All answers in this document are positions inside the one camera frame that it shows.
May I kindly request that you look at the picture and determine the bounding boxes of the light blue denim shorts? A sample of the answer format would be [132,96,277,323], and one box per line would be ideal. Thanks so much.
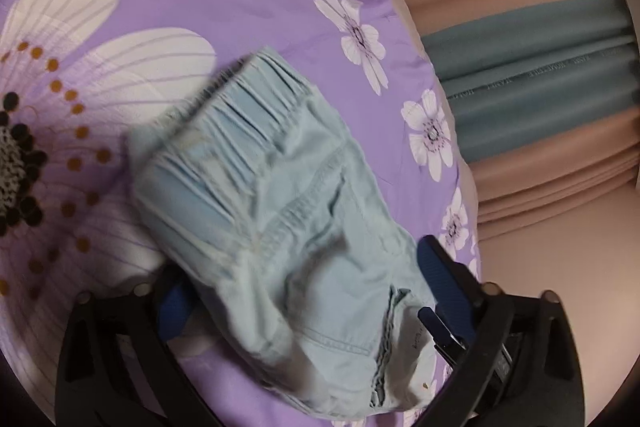
[129,47,451,419]

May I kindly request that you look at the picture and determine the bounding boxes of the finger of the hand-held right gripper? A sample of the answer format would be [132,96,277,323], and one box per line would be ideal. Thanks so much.
[417,306,471,358]

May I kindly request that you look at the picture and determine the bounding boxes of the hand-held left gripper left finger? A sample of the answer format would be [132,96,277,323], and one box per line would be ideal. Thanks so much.
[55,272,211,427]

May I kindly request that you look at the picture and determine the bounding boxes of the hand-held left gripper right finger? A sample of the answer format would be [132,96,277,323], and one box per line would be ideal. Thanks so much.
[418,236,587,427]

